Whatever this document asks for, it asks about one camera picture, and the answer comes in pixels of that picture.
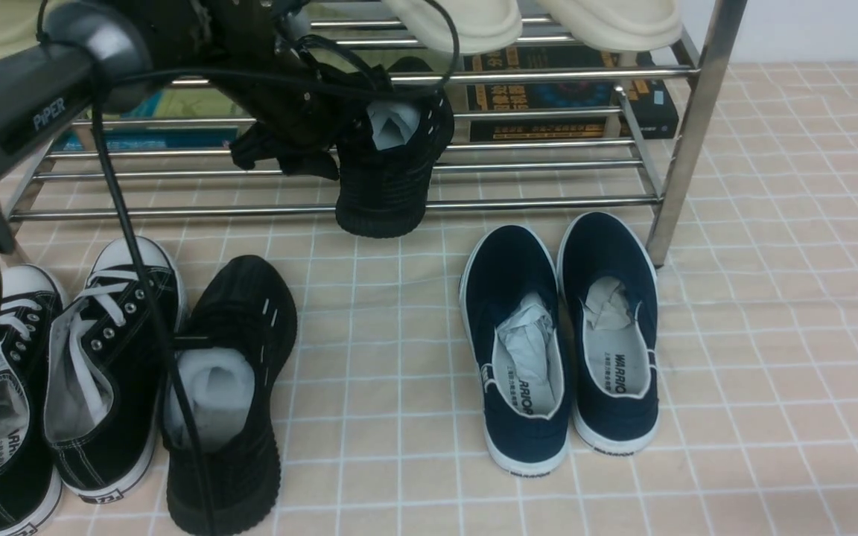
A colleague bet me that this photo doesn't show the black canvas sneaker white toe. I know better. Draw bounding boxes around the black canvas sneaker white toe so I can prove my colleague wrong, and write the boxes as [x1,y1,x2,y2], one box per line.
[43,237,188,505]

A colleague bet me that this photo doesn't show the cream slipper far right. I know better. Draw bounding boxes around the cream slipper far right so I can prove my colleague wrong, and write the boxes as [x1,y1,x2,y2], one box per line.
[537,1,684,52]

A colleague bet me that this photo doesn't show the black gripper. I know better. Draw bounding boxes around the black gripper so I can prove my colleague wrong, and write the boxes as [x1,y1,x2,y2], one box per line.
[210,15,392,181]

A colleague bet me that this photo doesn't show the black and orange book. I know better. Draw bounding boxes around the black and orange book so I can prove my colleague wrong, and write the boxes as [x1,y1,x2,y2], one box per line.
[463,45,680,143]

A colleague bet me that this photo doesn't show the navy slip-on shoe right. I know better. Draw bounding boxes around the navy slip-on shoe right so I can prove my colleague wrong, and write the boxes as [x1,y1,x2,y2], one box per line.
[557,211,660,456]

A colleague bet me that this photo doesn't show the cream slipper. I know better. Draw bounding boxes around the cream slipper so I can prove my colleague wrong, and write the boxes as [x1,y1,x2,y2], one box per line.
[382,1,522,55]
[537,1,684,52]

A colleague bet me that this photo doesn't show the navy slip-on shoe left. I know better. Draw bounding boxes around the navy slip-on shoe left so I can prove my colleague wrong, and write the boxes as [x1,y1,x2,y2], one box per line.
[459,225,574,478]

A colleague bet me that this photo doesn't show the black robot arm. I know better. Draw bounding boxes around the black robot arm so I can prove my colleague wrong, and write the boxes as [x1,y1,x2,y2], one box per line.
[0,1,422,305]

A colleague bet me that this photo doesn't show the navy slip-on shoe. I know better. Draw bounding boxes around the navy slip-on shoe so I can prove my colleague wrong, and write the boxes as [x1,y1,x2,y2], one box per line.
[459,225,574,478]
[557,211,660,456]

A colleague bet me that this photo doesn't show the black canvas sneaker far left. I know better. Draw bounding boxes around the black canvas sneaker far left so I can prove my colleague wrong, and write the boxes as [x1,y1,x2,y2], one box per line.
[0,264,67,535]

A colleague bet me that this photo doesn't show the green and teal book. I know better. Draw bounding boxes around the green and teal book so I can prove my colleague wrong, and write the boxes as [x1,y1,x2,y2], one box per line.
[49,74,251,153]

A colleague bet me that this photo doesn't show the stainless steel shoe rack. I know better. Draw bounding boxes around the stainless steel shoe rack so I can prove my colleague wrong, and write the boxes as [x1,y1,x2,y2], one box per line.
[40,1,746,240]

